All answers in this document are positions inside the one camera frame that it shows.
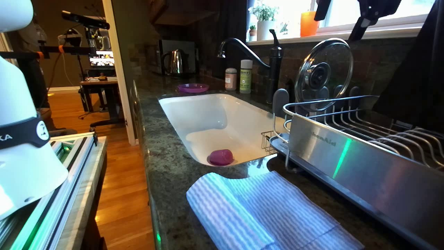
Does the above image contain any green bottle with white cap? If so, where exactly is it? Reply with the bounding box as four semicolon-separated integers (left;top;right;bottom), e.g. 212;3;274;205
239;59;254;94

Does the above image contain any camera on tripod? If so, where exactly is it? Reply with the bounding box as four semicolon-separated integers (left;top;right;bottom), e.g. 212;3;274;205
0;10;117;81

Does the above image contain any glass pot lid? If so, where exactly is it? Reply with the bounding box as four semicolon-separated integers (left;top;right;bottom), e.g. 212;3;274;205
294;37;354;113

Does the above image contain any striped blue white cloth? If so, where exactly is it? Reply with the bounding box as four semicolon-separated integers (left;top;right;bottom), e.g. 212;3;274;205
186;170;365;250

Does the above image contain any dark desk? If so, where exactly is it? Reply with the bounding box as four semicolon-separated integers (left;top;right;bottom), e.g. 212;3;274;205
80;78;126;132

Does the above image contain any steel kettle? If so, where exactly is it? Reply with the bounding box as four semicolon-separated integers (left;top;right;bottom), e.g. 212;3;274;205
161;49;187;77

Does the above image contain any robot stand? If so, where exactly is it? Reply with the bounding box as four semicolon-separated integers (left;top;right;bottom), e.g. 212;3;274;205
0;132;108;250

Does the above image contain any grey countertop appliance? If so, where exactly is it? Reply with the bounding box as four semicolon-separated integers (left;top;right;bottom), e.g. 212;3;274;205
157;39;199;75

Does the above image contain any purple plate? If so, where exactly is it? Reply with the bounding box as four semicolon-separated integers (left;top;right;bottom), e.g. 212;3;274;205
177;83;210;94

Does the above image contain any pink cup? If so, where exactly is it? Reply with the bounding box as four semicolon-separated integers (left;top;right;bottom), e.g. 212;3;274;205
209;149;235;166

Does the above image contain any black tap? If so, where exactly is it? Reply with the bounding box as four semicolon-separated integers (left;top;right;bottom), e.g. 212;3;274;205
217;29;283;105

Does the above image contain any orange cup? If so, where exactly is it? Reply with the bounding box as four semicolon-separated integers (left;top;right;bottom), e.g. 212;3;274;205
300;11;320;38

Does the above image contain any person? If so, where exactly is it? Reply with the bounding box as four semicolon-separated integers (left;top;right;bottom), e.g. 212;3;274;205
15;13;78;137

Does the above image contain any steel dish rack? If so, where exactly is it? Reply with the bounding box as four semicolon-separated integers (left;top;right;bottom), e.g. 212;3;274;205
270;87;444;250

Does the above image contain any pink soap bottle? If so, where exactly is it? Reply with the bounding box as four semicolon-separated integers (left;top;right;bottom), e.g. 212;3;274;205
224;68;238;92

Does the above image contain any wire sponge basket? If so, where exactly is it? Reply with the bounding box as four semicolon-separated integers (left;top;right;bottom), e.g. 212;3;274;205
261;131;279;154

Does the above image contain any laptop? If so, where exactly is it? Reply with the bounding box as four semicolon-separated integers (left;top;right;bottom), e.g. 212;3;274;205
88;50;116;68

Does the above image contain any white sink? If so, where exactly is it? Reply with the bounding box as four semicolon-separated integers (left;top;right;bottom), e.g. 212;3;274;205
158;93;289;167

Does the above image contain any plant in white pot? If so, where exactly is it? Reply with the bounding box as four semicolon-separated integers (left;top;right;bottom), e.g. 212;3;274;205
248;1;279;42

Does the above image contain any window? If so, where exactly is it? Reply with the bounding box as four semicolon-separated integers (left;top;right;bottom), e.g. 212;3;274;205
247;0;436;45

